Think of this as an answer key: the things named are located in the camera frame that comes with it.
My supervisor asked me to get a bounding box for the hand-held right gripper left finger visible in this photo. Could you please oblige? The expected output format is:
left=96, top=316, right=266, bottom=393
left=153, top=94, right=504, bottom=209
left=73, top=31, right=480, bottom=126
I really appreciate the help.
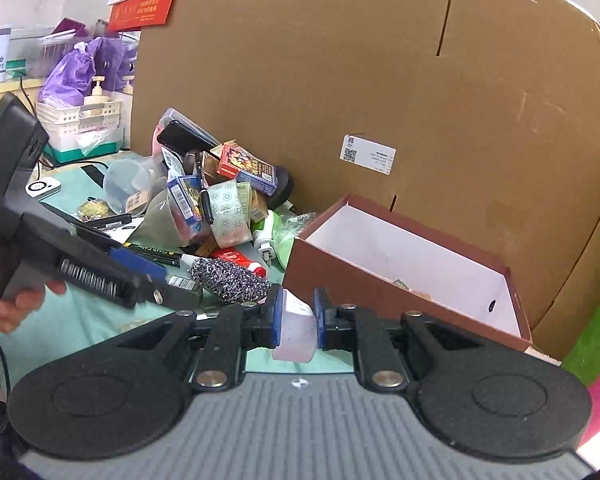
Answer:
left=115, top=285, right=285, bottom=393

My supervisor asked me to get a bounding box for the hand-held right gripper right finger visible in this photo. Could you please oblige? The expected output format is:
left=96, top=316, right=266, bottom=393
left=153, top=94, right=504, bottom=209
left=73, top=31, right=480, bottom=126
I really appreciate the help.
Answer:
left=314, top=287, right=481, bottom=393

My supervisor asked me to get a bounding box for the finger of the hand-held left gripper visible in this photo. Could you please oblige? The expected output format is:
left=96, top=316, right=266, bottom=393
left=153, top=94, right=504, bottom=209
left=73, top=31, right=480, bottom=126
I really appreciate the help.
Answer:
left=107, top=247, right=168, bottom=282
left=127, top=272, right=173, bottom=309

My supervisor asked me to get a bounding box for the small white plastic cup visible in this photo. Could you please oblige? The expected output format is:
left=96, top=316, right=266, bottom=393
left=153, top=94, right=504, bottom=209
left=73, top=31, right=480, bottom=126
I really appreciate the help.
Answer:
left=271, top=287, right=317, bottom=363

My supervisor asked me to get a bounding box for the small dark box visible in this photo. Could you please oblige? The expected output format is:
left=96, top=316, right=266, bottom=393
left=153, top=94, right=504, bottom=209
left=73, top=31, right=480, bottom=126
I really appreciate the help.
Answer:
left=167, top=276, right=204, bottom=307

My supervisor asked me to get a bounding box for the brown box white inside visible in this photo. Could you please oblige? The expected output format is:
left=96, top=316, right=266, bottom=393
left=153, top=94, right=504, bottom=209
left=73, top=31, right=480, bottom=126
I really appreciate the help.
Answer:
left=284, top=192, right=533, bottom=353

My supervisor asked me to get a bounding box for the pale teal desktop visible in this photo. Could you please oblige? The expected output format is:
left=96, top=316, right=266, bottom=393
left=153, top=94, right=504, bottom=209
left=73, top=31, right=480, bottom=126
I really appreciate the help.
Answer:
left=0, top=152, right=361, bottom=376

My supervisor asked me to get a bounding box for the person's left hand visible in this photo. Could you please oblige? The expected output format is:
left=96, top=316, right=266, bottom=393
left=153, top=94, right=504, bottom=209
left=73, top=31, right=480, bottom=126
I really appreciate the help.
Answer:
left=0, top=245, right=68, bottom=335

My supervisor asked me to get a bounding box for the black pen yellow print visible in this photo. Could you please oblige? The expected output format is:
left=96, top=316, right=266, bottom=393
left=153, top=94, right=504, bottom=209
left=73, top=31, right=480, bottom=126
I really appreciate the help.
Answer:
left=122, top=240, right=184, bottom=268

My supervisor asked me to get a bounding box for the white power bank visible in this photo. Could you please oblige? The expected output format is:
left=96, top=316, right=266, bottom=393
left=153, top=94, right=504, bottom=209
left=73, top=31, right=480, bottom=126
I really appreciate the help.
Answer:
left=26, top=177, right=62, bottom=197

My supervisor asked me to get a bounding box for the grey green paper cone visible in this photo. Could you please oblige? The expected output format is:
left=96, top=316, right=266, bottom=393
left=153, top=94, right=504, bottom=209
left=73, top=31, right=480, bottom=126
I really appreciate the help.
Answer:
left=132, top=192, right=192, bottom=249

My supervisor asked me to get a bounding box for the grey sparkly scrubber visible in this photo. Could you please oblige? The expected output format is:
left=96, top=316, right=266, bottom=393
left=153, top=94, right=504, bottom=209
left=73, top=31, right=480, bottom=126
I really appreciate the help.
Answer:
left=187, top=256, right=273, bottom=306

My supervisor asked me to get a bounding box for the green box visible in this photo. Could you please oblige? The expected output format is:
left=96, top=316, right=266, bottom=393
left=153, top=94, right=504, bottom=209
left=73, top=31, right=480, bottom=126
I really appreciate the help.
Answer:
left=47, top=137, right=121, bottom=163

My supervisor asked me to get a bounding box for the white plastic basket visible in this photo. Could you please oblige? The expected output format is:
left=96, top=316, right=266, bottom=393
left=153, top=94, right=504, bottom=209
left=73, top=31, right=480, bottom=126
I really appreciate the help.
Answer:
left=36, top=100, right=124, bottom=148

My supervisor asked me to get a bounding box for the light green packet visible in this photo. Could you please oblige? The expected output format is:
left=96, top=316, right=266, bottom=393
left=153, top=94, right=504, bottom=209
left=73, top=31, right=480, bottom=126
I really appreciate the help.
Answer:
left=272, top=212, right=313, bottom=268

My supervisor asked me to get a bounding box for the red tube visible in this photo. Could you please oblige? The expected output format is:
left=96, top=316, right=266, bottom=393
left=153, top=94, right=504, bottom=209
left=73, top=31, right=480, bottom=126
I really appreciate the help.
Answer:
left=211, top=247, right=268, bottom=278

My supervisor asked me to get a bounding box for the white plug adapter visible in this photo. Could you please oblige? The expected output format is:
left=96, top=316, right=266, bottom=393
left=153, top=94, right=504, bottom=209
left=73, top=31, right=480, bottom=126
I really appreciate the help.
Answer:
left=252, top=210, right=282, bottom=263

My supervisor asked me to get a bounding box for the clear plastic cup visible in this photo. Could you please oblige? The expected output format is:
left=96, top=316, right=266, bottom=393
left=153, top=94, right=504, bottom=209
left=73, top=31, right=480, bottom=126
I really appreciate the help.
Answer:
left=102, top=160, right=154, bottom=218

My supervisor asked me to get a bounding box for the purple plastic bag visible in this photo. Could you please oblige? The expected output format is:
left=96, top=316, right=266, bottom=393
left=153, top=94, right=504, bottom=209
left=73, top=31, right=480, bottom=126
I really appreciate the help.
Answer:
left=39, top=37, right=141, bottom=106

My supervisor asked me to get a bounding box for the white tall bottle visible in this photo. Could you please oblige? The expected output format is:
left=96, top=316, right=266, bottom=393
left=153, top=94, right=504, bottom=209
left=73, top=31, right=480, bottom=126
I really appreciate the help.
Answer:
left=0, top=25, right=12, bottom=85

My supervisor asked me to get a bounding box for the patterned tape roll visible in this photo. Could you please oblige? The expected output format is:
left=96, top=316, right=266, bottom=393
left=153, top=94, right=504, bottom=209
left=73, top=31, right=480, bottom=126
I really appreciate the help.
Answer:
left=207, top=180, right=253, bottom=247

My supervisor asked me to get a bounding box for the clear plastic box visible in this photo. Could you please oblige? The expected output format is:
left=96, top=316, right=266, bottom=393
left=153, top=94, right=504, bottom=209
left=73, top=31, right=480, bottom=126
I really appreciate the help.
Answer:
left=7, top=25, right=81, bottom=78

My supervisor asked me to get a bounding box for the gold small box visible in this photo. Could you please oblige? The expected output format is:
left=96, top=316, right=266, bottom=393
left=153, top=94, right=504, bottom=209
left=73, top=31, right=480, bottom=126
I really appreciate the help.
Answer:
left=250, top=182, right=269, bottom=223

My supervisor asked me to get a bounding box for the black round object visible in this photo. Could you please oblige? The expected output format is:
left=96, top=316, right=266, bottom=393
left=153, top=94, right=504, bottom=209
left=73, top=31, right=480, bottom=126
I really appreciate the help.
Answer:
left=270, top=167, right=296, bottom=211

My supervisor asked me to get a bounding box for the black phone in clear case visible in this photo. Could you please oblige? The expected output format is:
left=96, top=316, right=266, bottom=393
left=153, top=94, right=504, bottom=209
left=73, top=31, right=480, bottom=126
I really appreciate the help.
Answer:
left=157, top=107, right=222, bottom=155

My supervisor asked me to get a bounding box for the red blue card box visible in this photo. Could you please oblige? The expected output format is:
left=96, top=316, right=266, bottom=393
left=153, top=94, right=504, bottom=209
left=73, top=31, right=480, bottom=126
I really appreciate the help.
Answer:
left=216, top=141, right=277, bottom=195

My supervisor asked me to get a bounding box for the large cardboard box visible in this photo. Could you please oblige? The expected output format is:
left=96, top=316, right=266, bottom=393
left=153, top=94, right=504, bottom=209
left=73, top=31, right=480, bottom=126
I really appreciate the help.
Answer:
left=130, top=0, right=600, bottom=361

